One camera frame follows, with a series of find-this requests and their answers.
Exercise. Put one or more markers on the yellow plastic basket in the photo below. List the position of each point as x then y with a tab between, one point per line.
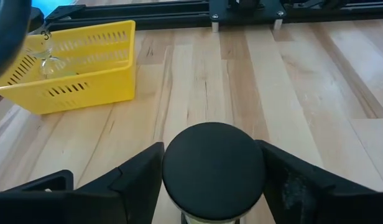
95	90

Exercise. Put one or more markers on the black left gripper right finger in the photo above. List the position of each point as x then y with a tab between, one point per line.
291	193

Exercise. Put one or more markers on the hourglass with green sand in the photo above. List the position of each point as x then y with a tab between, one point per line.
213	171

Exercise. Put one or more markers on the clear hourglass with black caps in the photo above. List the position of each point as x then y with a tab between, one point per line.
53	67

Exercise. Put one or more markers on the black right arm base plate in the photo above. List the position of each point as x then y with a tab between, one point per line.
244	14

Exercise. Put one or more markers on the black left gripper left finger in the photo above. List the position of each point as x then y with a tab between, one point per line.
138	186

